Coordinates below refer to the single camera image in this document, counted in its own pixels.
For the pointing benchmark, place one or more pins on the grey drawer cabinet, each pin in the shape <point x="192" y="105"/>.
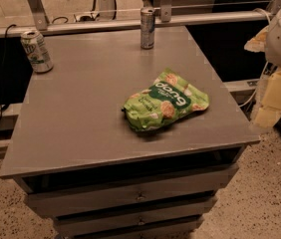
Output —
<point x="80" y="164"/>

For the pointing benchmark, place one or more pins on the green rice chip bag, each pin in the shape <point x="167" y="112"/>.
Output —
<point x="168" y="99"/>

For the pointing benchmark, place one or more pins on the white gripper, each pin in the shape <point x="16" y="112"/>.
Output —
<point x="269" y="40"/>

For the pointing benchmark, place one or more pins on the green white soda can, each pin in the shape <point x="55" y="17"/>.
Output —
<point x="36" y="51"/>

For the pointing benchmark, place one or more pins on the silver redbull can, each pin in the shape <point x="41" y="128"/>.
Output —
<point x="147" y="24"/>

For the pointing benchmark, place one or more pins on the white power strip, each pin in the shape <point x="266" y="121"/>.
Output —
<point x="85" y="17"/>

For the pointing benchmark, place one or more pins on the metal guard rail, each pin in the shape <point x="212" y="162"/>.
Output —
<point x="56" y="17"/>

